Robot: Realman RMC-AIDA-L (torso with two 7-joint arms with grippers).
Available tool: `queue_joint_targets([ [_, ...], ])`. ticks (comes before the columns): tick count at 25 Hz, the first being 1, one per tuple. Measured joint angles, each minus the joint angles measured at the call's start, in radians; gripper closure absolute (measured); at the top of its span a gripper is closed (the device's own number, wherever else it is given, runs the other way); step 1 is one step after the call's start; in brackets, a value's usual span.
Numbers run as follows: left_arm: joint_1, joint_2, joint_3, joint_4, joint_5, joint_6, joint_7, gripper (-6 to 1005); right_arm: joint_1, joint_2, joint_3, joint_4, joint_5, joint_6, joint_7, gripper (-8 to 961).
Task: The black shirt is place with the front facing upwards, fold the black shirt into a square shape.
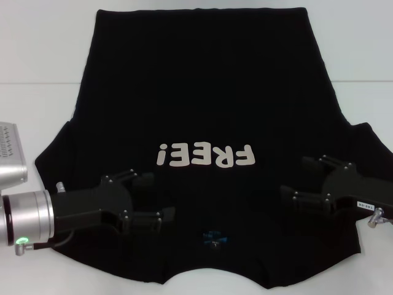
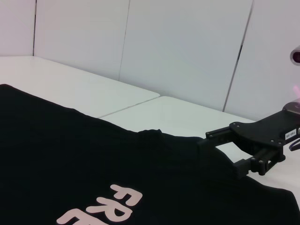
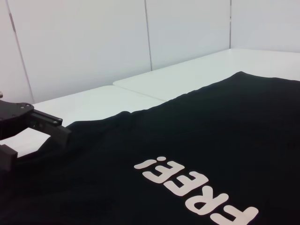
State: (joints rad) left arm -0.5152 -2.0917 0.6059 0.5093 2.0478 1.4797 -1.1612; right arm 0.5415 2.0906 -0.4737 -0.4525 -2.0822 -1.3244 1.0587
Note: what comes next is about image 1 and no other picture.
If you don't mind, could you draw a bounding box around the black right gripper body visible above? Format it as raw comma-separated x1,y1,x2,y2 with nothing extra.
319,165,393,222

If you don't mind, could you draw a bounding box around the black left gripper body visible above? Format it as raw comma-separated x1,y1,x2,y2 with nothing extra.
50,175,135,234

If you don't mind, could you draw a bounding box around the black shirt with FREE print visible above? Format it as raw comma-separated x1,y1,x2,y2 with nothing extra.
34,8,381,282

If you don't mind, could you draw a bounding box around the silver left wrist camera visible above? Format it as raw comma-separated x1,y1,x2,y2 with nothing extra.
0,121,28,189

